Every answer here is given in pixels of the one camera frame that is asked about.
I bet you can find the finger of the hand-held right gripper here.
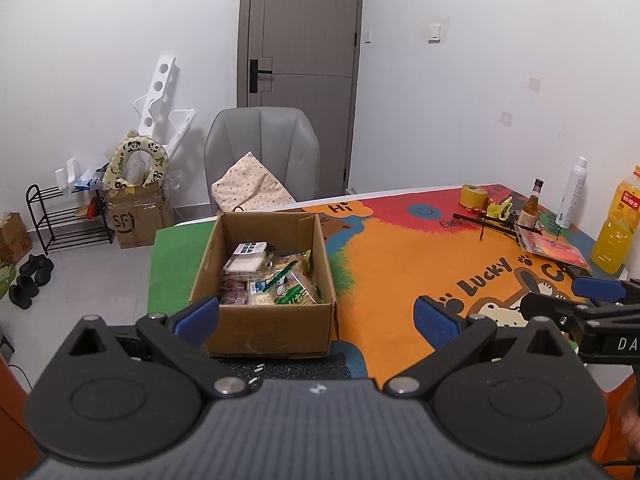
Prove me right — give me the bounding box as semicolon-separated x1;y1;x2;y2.
571;276;640;305
519;292;591;333

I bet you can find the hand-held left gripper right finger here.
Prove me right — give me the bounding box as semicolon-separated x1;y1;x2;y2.
382;296;576;400

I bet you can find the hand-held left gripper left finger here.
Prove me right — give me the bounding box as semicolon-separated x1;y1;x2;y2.
64;296;251;399

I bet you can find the white cake packet black label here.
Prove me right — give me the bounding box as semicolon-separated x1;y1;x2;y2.
222;242;271;276

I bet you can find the green label biscuit packet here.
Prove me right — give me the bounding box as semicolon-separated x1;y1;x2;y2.
272;254;323;306

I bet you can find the red packet in clear bag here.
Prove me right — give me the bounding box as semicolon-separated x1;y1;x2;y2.
515;225;593;270

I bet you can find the orange juice bottle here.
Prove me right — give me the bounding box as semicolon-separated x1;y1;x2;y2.
591;164;640;276

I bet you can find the white spray bottle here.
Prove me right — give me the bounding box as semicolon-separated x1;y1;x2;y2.
555;156;588;230

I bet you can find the brown glass bottle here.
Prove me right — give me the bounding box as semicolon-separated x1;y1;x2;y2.
517;178;545;231

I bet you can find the black clothes hanger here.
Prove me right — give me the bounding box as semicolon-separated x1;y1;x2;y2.
452;212;543;242

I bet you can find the yellow green mesh bundle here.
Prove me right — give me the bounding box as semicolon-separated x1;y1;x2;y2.
486;197;516;220

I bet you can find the large taped cardboard box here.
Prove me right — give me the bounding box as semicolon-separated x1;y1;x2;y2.
104;182;176;250

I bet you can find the yellow tape roll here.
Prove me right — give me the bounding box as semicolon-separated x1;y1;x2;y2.
460;185;493;211

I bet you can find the dotted cream cushion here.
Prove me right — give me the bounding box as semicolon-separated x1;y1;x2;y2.
211;151;296;212

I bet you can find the black shoe rack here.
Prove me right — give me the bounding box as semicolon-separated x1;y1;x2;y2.
26;184;116;256

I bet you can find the black shoe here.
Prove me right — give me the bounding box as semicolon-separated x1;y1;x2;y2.
8;274;40;309
19;254;55;287

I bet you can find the panda print neck pillow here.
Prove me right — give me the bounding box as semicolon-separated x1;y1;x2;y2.
103;130;170;193

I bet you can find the grey chair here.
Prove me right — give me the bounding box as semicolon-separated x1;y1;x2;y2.
204;106;321;216

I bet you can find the white plastic holder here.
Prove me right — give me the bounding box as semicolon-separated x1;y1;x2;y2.
55;156;81;190

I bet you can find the small brown cardboard box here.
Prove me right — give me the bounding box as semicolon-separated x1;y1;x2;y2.
0;211;33;264

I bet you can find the orange brown furniture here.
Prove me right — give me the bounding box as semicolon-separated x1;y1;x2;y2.
0;352;43;480

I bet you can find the white perforated rack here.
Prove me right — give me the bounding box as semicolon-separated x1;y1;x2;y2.
132;55;196;158

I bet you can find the grey door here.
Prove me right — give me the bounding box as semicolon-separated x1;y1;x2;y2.
236;0;365;198

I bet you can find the black door handle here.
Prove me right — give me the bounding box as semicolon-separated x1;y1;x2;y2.
249;59;273;93

